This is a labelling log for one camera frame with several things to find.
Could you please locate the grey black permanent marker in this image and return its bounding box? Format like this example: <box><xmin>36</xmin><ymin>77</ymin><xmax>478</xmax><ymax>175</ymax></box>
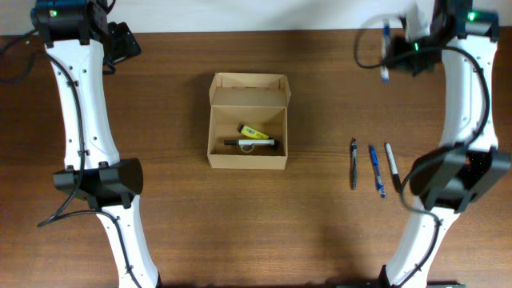
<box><xmin>385</xmin><ymin>142</ymin><xmax>401</xmax><ymax>192</ymax></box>

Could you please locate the black ballpoint pen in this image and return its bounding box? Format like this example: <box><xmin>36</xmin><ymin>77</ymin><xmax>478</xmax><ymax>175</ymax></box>
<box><xmin>350</xmin><ymin>138</ymin><xmax>358</xmax><ymax>190</ymax></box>

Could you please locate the yellow highlighter marker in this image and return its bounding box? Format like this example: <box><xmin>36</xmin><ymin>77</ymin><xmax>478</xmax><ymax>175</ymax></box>
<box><xmin>237</xmin><ymin>124</ymin><xmax>270</xmax><ymax>140</ymax></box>

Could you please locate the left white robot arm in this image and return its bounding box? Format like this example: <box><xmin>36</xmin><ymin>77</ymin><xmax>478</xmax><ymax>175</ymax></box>
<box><xmin>30</xmin><ymin>0</ymin><xmax>162</xmax><ymax>287</ymax></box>

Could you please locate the white marker blue cap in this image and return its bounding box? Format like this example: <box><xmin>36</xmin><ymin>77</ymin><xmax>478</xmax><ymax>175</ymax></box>
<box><xmin>380</xmin><ymin>19</ymin><xmax>390</xmax><ymax>83</ymax></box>

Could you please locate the yellow transparent tape roll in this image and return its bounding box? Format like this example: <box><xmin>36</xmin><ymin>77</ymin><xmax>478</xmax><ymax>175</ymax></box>
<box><xmin>240</xmin><ymin>146</ymin><xmax>254</xmax><ymax>154</ymax></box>

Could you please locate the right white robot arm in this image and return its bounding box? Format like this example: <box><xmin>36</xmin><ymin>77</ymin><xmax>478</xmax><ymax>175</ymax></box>
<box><xmin>378</xmin><ymin>1</ymin><xmax>511</xmax><ymax>287</ymax></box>

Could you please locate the brown cardboard box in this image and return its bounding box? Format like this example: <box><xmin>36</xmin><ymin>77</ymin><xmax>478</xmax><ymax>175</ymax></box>
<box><xmin>207</xmin><ymin>73</ymin><xmax>291</xmax><ymax>170</ymax></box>

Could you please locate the white marker black cap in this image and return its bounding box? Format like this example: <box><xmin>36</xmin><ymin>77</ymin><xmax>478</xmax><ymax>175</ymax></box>
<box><xmin>223</xmin><ymin>138</ymin><xmax>280</xmax><ymax>148</ymax></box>

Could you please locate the blue ballpoint pen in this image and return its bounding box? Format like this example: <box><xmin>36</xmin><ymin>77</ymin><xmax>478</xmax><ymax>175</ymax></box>
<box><xmin>369</xmin><ymin>145</ymin><xmax>386</xmax><ymax>198</ymax></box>

